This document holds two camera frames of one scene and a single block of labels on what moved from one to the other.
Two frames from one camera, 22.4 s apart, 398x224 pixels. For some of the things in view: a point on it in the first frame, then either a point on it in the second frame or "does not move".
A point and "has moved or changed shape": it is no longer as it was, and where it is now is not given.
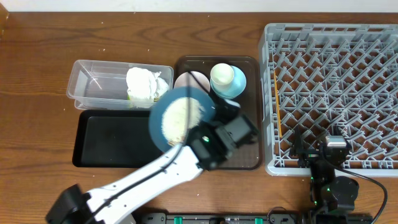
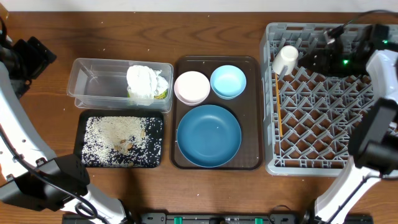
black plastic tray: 113,139 does not move
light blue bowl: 234,88 does not move
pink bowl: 186,79 does not move
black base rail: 255,218 does not move
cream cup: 222,77 → 288,56
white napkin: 144,86 does not move
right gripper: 309,155 → 324,53
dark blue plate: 157,110 has moved or changed shape
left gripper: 210,129 → 36,55
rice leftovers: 174,119 → 122,141
